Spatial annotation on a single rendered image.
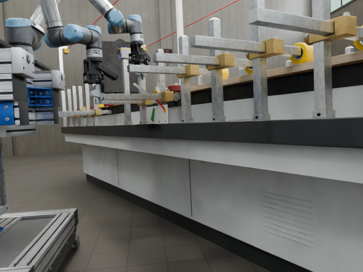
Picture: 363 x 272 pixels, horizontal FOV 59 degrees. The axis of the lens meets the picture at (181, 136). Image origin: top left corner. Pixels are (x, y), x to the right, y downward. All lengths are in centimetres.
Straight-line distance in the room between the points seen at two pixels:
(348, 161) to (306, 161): 14
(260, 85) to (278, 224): 63
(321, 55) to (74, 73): 832
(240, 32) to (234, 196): 808
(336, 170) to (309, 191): 34
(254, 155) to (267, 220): 40
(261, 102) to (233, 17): 845
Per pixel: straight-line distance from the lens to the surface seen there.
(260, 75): 118
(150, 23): 919
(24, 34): 186
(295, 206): 141
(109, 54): 770
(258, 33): 121
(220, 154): 139
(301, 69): 127
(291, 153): 112
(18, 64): 128
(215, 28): 142
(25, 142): 933
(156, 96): 173
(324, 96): 101
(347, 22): 100
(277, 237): 152
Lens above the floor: 71
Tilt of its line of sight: 3 degrees down
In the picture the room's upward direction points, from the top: 3 degrees counter-clockwise
